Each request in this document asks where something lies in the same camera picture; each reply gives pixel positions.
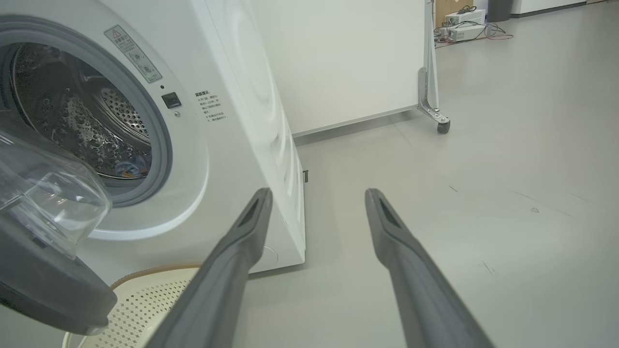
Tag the washing machine glass door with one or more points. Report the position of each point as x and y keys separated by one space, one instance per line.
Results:
x=48 y=290

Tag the dark grey trash bin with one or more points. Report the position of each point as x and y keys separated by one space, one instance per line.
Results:
x=499 y=8

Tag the blue bear-print shorts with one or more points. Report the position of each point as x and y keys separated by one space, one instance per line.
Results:
x=138 y=163

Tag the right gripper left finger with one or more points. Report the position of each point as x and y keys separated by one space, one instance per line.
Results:
x=217 y=290

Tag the stainless steel washer drum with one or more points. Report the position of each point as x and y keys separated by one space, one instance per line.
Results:
x=63 y=121

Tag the cream perforated laundry basket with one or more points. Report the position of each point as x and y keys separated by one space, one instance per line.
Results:
x=145 y=309

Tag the grey warning sticker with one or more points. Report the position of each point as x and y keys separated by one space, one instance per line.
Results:
x=133 y=54

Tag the white rolling partition board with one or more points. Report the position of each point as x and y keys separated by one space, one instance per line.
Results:
x=338 y=58

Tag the white front-load washing machine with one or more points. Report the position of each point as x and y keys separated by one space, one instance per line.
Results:
x=232 y=145

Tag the dark caster wheel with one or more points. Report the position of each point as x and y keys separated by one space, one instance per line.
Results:
x=444 y=127

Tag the round white filter cover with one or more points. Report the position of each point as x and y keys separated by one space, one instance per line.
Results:
x=272 y=255

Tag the black door latch socket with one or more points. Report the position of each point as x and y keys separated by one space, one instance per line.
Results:
x=171 y=100

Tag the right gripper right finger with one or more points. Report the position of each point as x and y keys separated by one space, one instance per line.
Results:
x=416 y=290

